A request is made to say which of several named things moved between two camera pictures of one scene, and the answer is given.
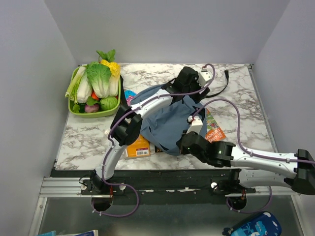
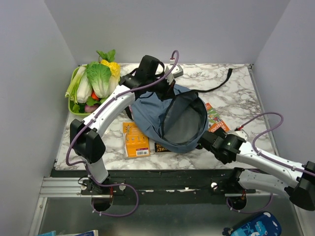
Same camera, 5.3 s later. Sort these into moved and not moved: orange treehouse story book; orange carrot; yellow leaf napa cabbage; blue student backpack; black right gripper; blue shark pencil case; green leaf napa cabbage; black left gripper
Moved: black right gripper; orange treehouse story book; black left gripper
Not moved: blue shark pencil case; blue student backpack; orange carrot; yellow leaf napa cabbage; green leaf napa cabbage
